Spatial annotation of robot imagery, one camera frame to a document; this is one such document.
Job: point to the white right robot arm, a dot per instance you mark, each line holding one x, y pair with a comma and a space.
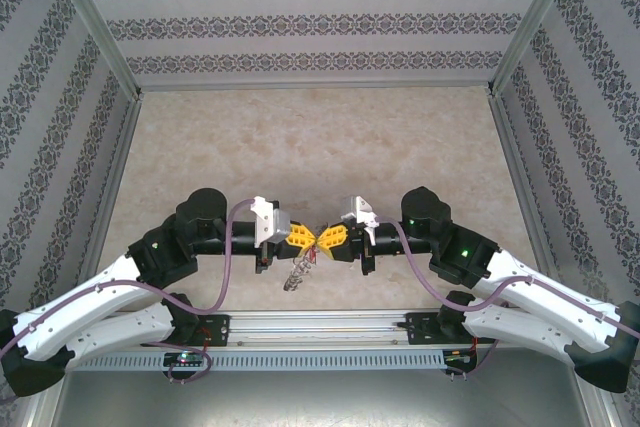
540, 297

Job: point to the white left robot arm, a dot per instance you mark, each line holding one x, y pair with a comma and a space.
75, 307

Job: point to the small circuit board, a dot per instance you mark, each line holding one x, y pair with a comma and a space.
185, 359
460, 356

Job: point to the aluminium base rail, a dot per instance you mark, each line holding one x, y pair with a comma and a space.
320, 329

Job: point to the aluminium frame profile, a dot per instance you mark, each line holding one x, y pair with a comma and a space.
537, 17
90, 17

